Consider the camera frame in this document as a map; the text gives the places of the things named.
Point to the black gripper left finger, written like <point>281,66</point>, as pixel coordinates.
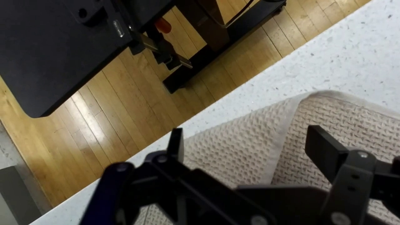
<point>166,192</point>

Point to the dark desk top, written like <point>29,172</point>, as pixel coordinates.
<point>54,54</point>

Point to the grey floor box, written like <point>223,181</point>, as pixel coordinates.
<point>16,196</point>

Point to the beige waffle weave towel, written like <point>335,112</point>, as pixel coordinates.
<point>250,142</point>

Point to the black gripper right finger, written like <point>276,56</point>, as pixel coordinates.
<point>354,179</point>

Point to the brown post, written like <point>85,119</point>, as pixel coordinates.
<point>213,26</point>

